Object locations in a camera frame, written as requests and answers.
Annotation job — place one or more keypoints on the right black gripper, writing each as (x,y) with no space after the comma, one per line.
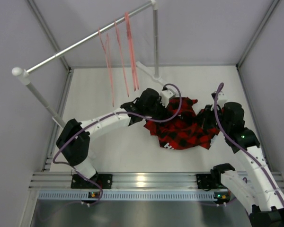
(209,116)

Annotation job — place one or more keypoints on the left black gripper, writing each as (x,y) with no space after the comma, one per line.
(164,111)

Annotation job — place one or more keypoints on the red black plaid shirt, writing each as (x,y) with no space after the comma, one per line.
(183,131)

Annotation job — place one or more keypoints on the pink wire hanger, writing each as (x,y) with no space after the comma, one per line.
(121,55)
(106,49)
(131,52)

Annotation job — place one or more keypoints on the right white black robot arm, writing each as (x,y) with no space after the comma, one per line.
(263,199)

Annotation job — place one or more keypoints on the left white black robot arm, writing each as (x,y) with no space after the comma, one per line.
(74,140)

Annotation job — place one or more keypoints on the silver clothes rack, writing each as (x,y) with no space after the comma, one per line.
(23,75)

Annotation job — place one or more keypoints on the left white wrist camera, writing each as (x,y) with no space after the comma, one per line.
(166,95)

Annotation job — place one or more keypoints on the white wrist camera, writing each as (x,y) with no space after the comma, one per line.
(166,95)
(221,98)

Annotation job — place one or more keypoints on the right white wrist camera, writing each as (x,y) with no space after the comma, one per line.
(221,98)

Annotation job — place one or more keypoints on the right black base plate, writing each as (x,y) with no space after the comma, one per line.
(207,182)

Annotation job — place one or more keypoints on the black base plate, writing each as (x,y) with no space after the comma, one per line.
(207,182)
(103,180)

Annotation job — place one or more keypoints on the aluminium mounting rail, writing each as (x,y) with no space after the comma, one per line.
(185,181)

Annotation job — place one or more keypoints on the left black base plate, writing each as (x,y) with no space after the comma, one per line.
(103,180)

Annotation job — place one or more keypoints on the perforated cable duct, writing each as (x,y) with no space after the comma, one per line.
(127,196)

